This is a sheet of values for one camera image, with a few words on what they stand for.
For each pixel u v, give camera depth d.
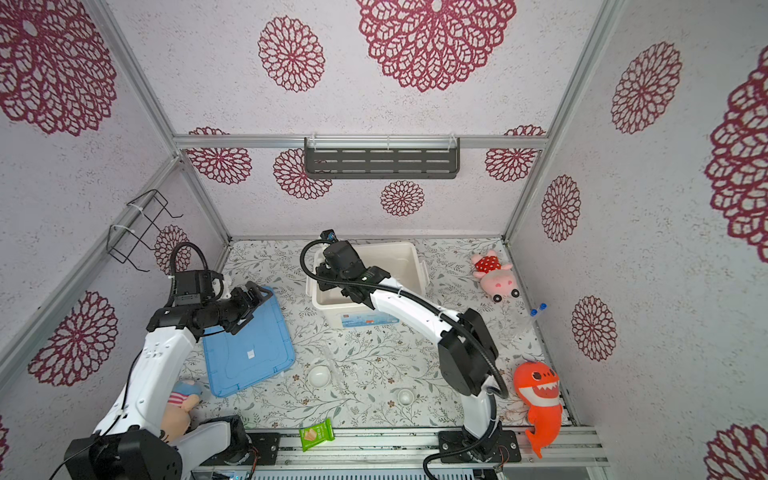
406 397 0.81
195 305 0.59
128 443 0.38
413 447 0.76
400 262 1.00
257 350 0.90
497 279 0.98
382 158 0.90
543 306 0.83
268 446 0.76
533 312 0.81
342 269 0.63
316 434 0.75
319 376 0.85
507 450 0.73
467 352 0.47
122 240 0.73
